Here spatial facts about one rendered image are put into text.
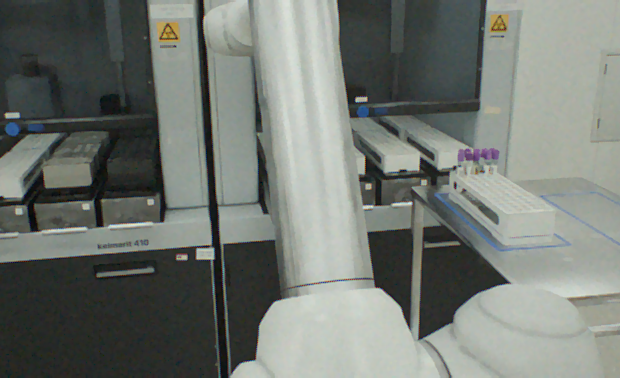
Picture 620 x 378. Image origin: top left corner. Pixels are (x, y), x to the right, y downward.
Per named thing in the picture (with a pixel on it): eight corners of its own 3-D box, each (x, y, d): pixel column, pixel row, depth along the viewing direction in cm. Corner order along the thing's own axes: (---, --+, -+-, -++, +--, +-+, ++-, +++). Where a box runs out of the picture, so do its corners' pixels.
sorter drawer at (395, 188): (327, 147, 227) (326, 123, 225) (363, 145, 230) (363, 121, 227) (385, 212, 159) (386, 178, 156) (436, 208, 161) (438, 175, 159)
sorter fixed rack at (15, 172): (12, 172, 176) (8, 151, 174) (49, 170, 177) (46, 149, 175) (-22, 205, 148) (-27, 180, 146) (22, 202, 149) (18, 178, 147)
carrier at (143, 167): (155, 180, 160) (153, 157, 158) (155, 182, 158) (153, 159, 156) (109, 183, 158) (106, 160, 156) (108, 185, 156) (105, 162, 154)
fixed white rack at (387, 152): (356, 151, 193) (356, 132, 191) (387, 149, 194) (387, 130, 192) (384, 177, 165) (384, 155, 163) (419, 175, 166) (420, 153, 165)
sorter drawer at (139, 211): (129, 158, 215) (126, 133, 213) (169, 156, 218) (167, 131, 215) (101, 234, 147) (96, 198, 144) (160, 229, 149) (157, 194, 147)
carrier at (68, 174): (94, 184, 157) (91, 161, 155) (93, 186, 155) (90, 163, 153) (46, 187, 155) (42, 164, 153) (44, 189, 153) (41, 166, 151)
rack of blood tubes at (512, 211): (447, 196, 143) (449, 170, 142) (488, 194, 145) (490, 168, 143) (504, 245, 115) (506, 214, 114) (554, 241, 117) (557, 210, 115)
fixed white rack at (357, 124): (334, 131, 222) (334, 113, 220) (361, 129, 224) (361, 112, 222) (354, 150, 194) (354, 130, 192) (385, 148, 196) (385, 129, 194)
